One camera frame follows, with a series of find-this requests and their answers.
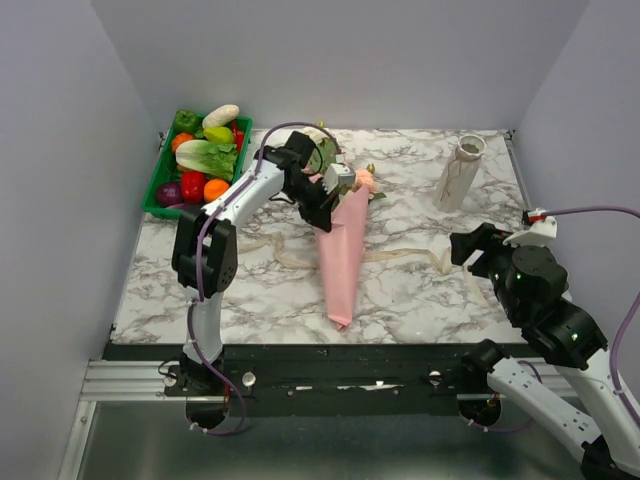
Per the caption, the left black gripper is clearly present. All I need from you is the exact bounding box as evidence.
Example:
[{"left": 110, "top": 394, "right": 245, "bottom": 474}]
[{"left": 283, "top": 176, "right": 338, "bottom": 234}]

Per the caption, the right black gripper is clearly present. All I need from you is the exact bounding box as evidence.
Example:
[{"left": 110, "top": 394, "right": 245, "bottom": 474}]
[{"left": 449, "top": 219, "right": 540, "bottom": 320}]

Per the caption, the cream ribbon gold lettering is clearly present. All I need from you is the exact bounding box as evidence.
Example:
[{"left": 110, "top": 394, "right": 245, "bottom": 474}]
[{"left": 238, "top": 233, "right": 489, "bottom": 308}]

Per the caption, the pink wrapping paper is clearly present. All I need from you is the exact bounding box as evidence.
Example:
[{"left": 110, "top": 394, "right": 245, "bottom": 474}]
[{"left": 315, "top": 186, "right": 370, "bottom": 331}]

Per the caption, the peach rose stem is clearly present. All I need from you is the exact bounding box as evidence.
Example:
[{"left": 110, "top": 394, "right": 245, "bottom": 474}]
[{"left": 351, "top": 163, "right": 386, "bottom": 201}]

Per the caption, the white rose stem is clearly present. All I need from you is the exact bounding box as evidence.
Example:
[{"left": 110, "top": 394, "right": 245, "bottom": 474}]
[{"left": 301, "top": 121, "right": 342, "bottom": 174}]

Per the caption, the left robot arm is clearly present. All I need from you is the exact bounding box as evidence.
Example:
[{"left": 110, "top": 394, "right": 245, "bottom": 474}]
[{"left": 172, "top": 131, "right": 333, "bottom": 395}]

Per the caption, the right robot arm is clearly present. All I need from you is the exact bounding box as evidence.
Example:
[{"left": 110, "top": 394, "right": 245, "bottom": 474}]
[{"left": 450, "top": 214, "right": 639, "bottom": 479}]

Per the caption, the white ceramic vase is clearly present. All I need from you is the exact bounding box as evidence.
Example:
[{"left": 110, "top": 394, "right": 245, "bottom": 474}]
[{"left": 433, "top": 134, "right": 486, "bottom": 213}]

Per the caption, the orange fruit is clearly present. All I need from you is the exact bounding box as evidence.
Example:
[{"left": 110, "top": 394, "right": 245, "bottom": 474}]
[{"left": 203, "top": 178, "right": 230, "bottom": 203}]

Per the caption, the red chili pepper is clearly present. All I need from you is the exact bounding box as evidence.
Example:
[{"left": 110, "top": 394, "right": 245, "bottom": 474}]
[{"left": 231, "top": 119, "right": 245, "bottom": 153}]

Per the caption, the napa cabbage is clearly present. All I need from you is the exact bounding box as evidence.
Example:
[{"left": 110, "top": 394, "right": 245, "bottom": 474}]
[{"left": 175, "top": 139, "right": 238, "bottom": 182}]

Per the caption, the red bell pepper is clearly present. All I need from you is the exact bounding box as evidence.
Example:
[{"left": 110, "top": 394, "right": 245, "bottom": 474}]
[{"left": 180, "top": 171, "right": 207, "bottom": 204}]

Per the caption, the yellow-green mango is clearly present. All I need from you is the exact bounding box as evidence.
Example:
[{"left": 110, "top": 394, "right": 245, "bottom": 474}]
[{"left": 203, "top": 126, "right": 235, "bottom": 144}]

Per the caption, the white potato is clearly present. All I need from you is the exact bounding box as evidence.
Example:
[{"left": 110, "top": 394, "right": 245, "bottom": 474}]
[{"left": 202, "top": 104, "right": 240, "bottom": 129}]

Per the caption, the purple onion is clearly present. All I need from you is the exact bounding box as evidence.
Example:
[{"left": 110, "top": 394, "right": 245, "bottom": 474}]
[{"left": 155, "top": 181, "right": 183, "bottom": 208}]

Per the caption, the green plastic tray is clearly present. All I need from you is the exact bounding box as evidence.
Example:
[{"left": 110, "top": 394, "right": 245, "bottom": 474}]
[{"left": 142, "top": 115, "right": 253, "bottom": 220}]

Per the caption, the small orange pumpkin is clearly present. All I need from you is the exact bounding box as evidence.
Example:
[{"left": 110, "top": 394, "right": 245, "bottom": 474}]
[{"left": 171, "top": 132, "right": 196, "bottom": 153}]

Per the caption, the green bell pepper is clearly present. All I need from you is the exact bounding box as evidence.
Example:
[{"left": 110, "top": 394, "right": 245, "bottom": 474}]
[{"left": 172, "top": 109, "right": 201, "bottom": 135}]

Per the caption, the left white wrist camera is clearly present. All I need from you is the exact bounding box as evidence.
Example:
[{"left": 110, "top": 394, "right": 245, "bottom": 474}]
[{"left": 321, "top": 163, "right": 356, "bottom": 194}]

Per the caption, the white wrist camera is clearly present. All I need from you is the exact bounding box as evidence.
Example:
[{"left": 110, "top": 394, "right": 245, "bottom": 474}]
[
  {"left": 321, "top": 163, "right": 356, "bottom": 194},
  {"left": 503, "top": 209, "right": 558, "bottom": 247}
]

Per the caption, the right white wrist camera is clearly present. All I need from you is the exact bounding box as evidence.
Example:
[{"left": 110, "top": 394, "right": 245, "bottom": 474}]
[{"left": 503, "top": 209, "right": 558, "bottom": 247}]

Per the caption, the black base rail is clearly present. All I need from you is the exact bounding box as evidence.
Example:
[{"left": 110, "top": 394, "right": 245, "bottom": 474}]
[{"left": 102, "top": 342, "right": 546, "bottom": 419}]

